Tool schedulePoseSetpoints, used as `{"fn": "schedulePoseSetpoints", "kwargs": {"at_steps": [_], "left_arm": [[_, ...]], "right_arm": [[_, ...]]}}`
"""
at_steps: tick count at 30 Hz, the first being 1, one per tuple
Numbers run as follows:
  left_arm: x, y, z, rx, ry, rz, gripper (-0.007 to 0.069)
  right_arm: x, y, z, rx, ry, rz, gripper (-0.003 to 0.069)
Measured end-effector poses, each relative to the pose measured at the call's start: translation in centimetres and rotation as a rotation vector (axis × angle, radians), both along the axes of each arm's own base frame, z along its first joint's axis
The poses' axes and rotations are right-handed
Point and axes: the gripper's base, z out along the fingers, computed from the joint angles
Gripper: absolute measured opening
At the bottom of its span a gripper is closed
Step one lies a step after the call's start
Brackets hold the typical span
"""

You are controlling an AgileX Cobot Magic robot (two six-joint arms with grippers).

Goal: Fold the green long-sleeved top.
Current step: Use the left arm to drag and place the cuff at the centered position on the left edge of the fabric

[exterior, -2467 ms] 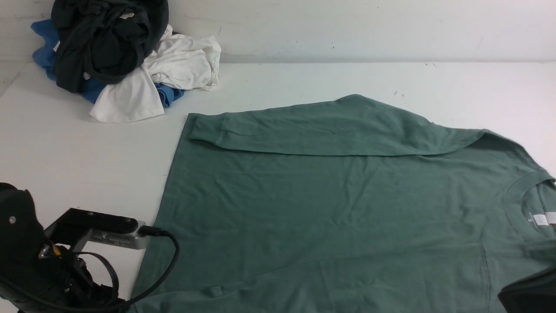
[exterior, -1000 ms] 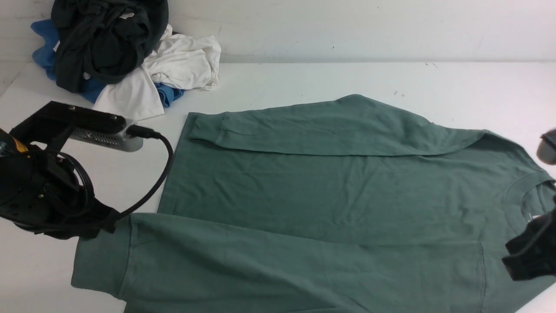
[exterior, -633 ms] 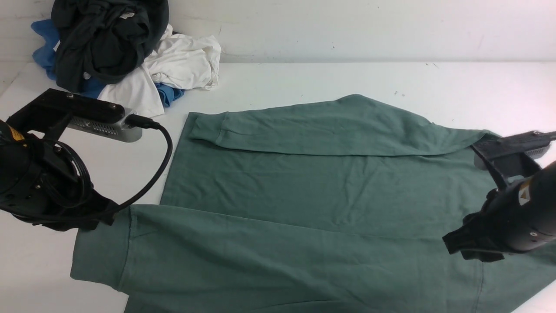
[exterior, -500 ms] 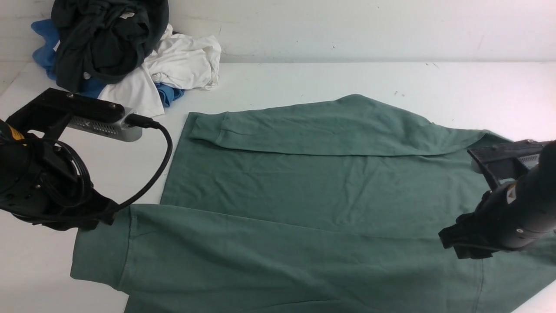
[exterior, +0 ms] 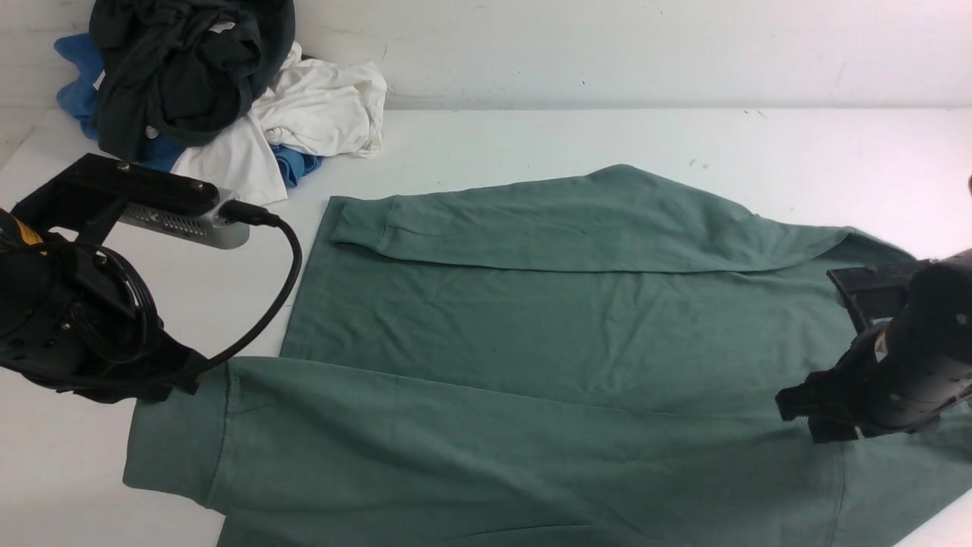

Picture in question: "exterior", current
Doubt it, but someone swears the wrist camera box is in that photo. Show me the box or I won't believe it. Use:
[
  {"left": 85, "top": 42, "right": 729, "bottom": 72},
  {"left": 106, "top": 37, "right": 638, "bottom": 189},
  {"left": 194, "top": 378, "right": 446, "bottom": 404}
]
[
  {"left": 827, "top": 260, "right": 933, "bottom": 334},
  {"left": 11, "top": 153, "right": 250, "bottom": 250}
]

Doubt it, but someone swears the dark green crumpled garment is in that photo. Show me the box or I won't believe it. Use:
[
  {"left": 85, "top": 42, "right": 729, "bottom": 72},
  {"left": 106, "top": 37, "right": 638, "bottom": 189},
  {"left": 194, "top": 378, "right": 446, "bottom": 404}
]
[{"left": 88, "top": 1, "right": 295, "bottom": 162}]

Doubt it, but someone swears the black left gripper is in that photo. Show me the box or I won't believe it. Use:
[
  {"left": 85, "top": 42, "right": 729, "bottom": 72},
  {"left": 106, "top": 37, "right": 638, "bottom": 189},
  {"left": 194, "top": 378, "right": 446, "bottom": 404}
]
[{"left": 1, "top": 228, "right": 204, "bottom": 404}]

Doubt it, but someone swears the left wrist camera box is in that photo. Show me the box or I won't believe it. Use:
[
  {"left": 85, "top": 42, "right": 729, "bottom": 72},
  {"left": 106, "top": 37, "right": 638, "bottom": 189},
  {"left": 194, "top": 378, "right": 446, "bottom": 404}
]
[{"left": 11, "top": 153, "right": 250, "bottom": 250}]

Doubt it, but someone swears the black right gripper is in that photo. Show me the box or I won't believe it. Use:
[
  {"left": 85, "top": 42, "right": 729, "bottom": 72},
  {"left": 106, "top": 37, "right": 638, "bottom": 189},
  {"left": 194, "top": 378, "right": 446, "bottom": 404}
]
[{"left": 775, "top": 251, "right": 971, "bottom": 444}]

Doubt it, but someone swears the blue crumpled garment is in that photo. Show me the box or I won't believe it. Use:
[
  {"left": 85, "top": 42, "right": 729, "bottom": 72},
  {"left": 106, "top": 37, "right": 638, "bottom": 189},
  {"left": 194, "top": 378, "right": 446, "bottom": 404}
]
[{"left": 53, "top": 33, "right": 323, "bottom": 204}]

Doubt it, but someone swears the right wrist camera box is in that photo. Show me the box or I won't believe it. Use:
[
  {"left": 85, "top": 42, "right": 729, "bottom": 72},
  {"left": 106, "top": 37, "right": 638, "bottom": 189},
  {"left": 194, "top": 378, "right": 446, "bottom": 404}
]
[{"left": 827, "top": 260, "right": 933, "bottom": 334}]

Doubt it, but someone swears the green long-sleeve top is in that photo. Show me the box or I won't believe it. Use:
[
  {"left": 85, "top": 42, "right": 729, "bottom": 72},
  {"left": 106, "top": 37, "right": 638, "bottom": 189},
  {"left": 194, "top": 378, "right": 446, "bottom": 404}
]
[{"left": 124, "top": 166, "right": 970, "bottom": 546}]

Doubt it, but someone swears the black left camera cable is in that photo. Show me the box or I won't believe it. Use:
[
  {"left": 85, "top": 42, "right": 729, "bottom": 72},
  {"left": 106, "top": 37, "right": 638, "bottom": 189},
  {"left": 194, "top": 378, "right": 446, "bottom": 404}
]
[{"left": 199, "top": 200, "right": 303, "bottom": 375}]

